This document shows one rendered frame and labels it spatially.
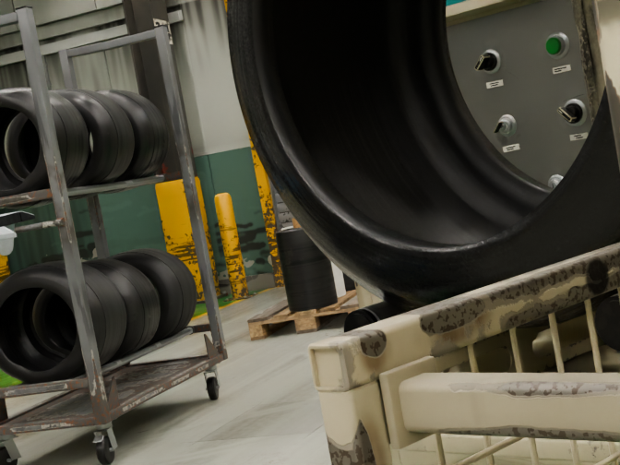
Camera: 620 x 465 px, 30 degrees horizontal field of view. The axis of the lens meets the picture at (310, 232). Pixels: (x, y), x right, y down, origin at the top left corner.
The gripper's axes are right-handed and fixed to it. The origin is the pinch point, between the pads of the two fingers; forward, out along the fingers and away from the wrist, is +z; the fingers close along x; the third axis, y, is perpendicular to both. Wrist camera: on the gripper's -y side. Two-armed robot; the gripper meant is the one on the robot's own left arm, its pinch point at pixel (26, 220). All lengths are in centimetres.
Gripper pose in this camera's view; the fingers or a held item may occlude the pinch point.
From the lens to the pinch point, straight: 167.2
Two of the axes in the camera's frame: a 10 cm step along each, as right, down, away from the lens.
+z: 9.8, -1.8, 0.4
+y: 1.7, 9.7, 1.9
